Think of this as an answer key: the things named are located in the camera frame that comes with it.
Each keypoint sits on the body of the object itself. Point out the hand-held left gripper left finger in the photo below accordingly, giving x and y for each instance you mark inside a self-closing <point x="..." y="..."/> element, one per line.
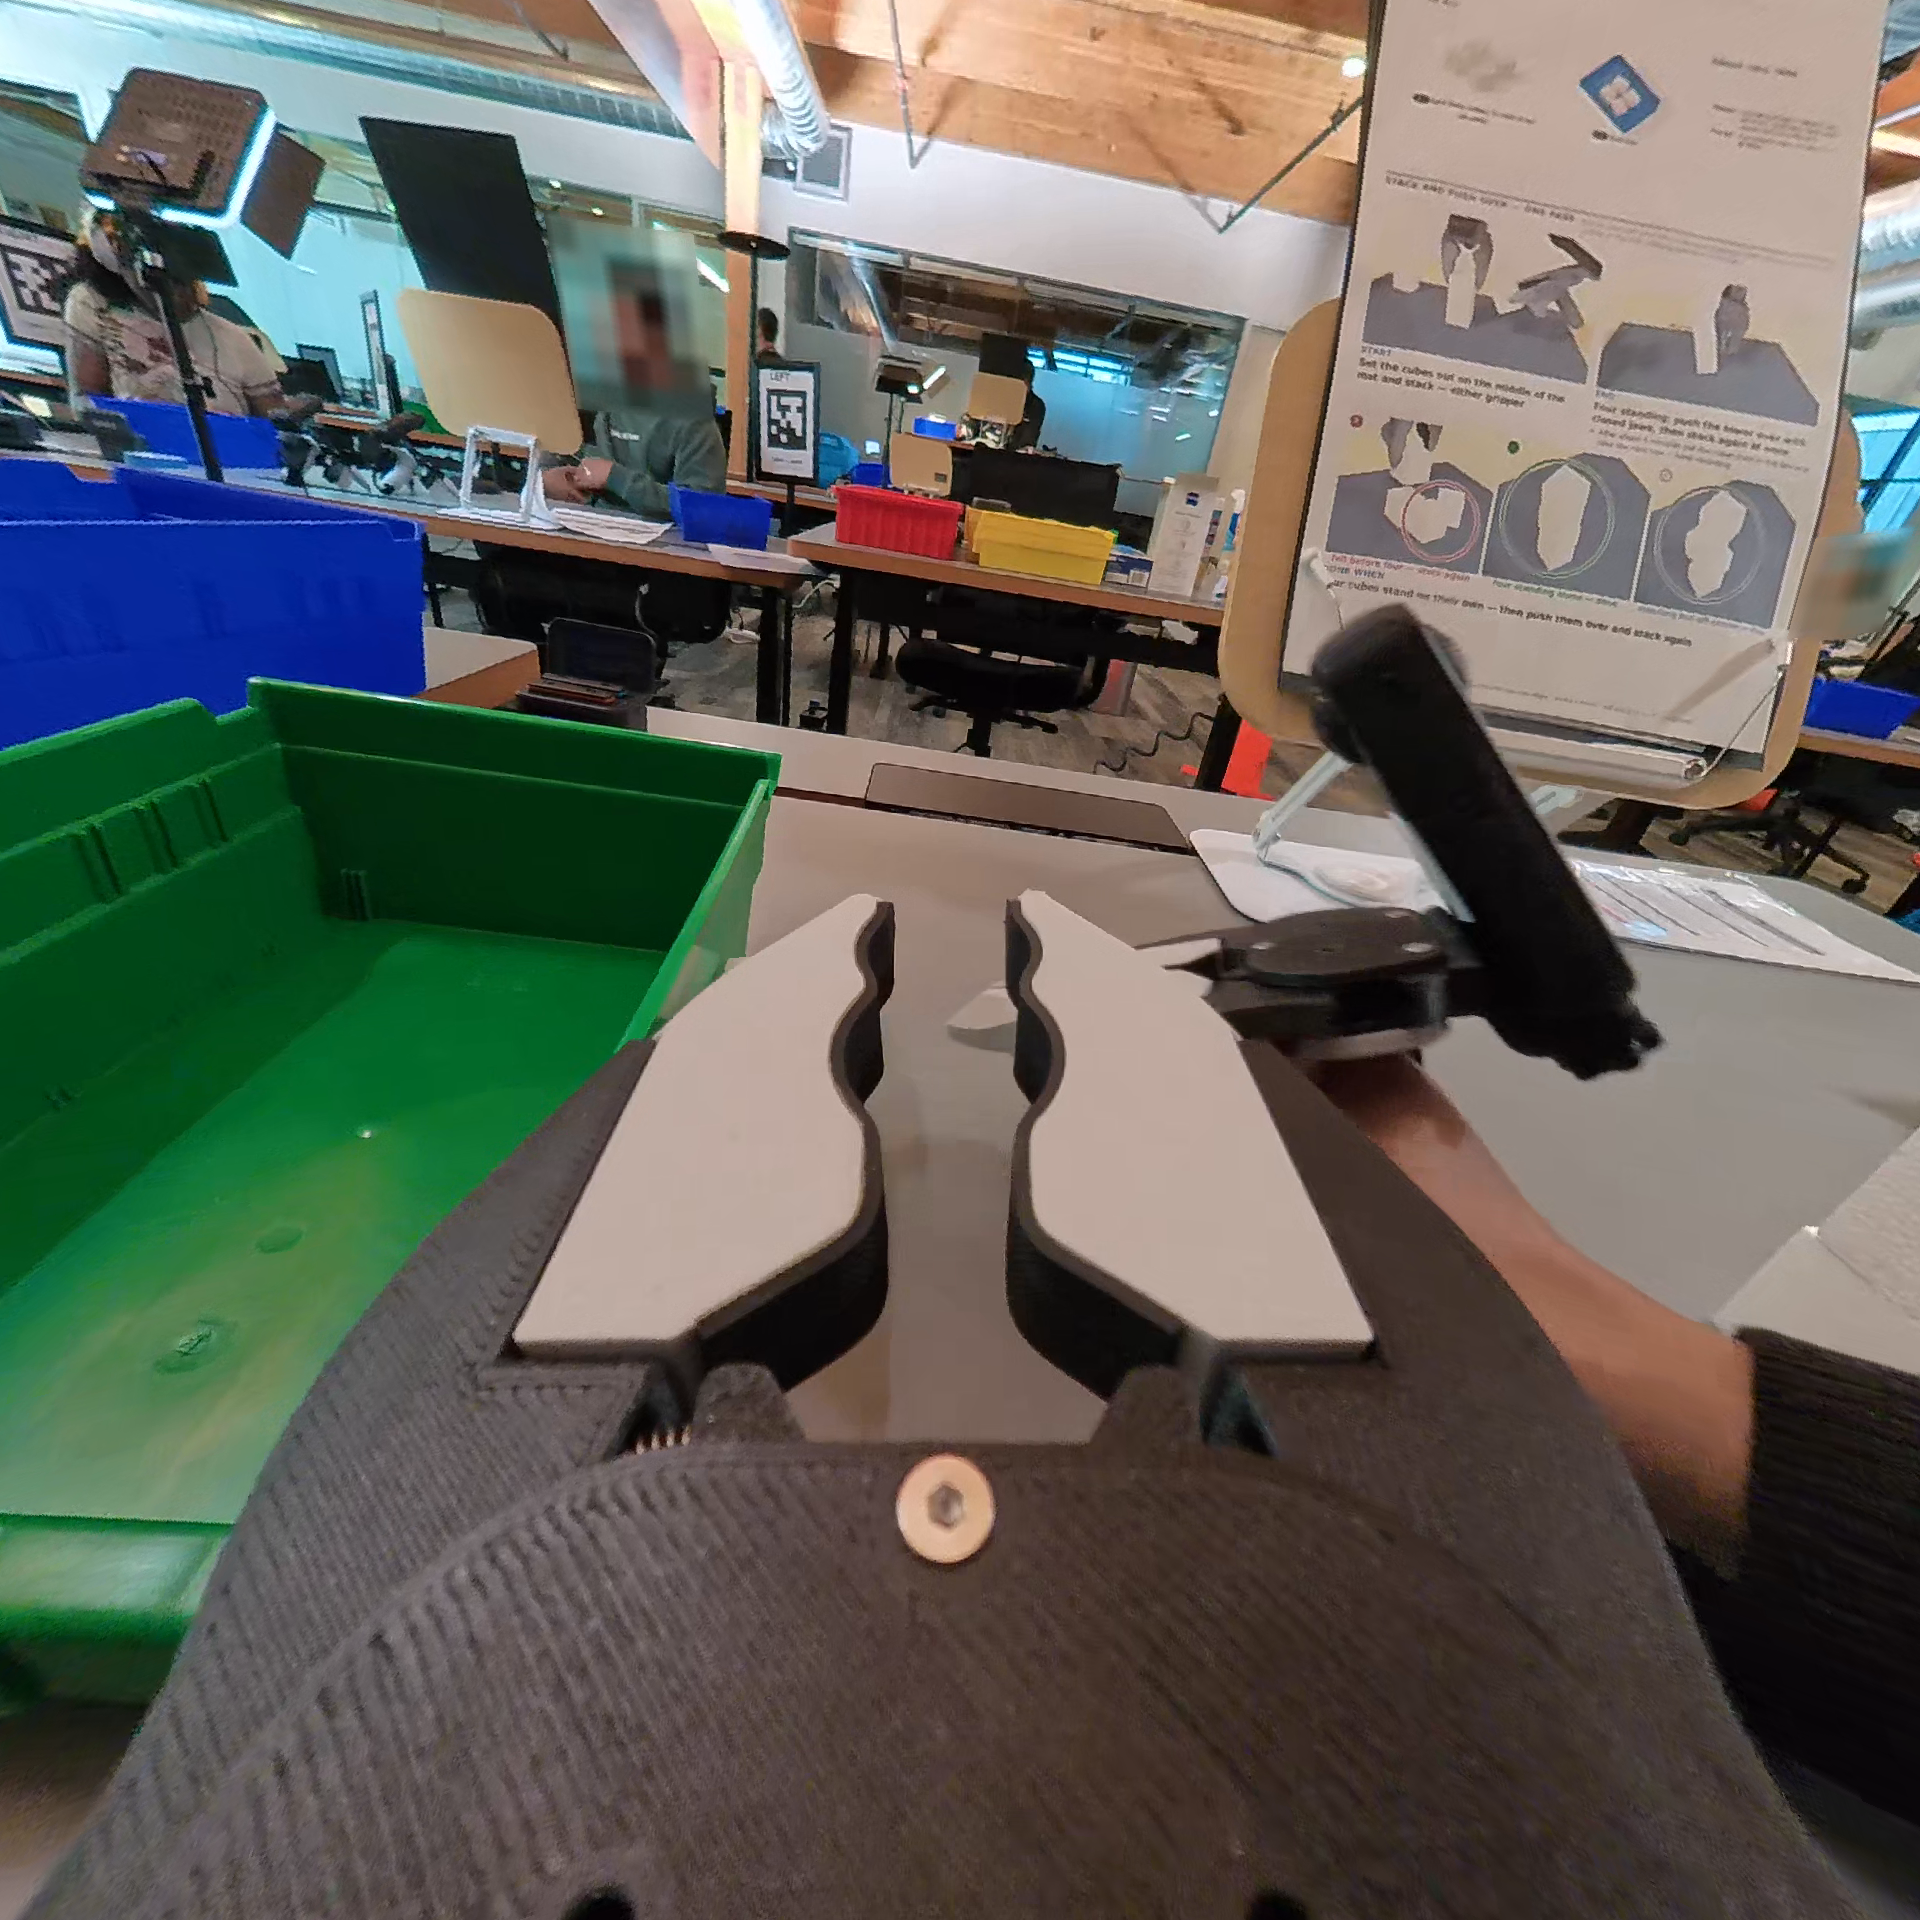
<point x="706" y="1170"/>

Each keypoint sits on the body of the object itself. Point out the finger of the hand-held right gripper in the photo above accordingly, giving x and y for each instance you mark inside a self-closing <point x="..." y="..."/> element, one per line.
<point x="991" y="1015"/>
<point x="1207" y="954"/>

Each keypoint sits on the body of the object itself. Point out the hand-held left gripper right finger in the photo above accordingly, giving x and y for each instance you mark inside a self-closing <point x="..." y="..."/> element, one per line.
<point x="1186" y="1184"/>

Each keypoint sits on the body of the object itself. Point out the green plastic bin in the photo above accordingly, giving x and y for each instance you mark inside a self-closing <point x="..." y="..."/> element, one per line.
<point x="301" y="1080"/>

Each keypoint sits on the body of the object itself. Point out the person's right forearm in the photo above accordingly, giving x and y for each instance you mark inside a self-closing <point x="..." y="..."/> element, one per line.
<point x="1815" y="1499"/>

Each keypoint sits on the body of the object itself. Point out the grey desk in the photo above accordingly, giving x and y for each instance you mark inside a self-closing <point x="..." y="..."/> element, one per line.
<point x="1652" y="1142"/>

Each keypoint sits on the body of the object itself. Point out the wooden desk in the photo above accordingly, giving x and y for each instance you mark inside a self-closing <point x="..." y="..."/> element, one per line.
<point x="839" y="660"/>
<point x="775" y="660"/>

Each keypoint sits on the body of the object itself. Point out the wood-edged desk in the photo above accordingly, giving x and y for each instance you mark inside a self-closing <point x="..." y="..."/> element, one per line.
<point x="481" y="660"/>

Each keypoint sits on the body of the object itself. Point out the person's right hand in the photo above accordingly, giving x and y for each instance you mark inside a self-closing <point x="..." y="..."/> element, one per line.
<point x="1478" y="1200"/>

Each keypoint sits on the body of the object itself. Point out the orange traffic cone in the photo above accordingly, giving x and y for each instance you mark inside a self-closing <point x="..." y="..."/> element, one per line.
<point x="1244" y="764"/>

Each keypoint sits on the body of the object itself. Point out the black office chair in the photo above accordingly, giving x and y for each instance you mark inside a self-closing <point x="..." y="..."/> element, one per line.
<point x="991" y="675"/>

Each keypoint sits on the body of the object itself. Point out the laminated paper sheet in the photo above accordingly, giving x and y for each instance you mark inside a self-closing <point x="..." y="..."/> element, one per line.
<point x="1741" y="916"/>

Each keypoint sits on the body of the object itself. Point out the white carton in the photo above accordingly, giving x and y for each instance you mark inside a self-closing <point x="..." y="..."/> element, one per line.
<point x="1186" y="532"/>

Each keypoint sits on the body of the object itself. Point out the yellow plastic bin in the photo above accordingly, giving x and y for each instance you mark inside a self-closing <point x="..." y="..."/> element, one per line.
<point x="1043" y="547"/>

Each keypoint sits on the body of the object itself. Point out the red plastic bin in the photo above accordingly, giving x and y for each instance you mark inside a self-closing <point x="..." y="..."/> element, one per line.
<point x="898" y="522"/>

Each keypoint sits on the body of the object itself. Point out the small black device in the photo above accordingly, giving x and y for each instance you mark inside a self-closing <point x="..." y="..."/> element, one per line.
<point x="599" y="660"/>

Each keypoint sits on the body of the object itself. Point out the small blue plastic bin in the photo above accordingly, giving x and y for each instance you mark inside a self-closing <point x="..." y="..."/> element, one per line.
<point x="721" y="516"/>
<point x="181" y="434"/>

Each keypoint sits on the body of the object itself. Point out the marker tag sign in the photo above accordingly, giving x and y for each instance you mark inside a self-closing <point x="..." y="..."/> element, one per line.
<point x="33" y="284"/>
<point x="787" y="422"/>

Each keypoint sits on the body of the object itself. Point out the printed instruction sheet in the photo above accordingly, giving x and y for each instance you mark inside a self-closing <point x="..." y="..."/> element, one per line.
<point x="1652" y="299"/>

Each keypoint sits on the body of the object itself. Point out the large blue plastic bin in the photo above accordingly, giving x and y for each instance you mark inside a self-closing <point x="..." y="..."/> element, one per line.
<point x="196" y="616"/>

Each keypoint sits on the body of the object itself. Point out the black flag panel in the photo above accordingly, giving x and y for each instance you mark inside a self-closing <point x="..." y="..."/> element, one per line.
<point x="465" y="224"/>

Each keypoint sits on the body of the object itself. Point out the studio light panel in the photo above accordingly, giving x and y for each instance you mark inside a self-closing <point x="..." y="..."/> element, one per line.
<point x="173" y="143"/>

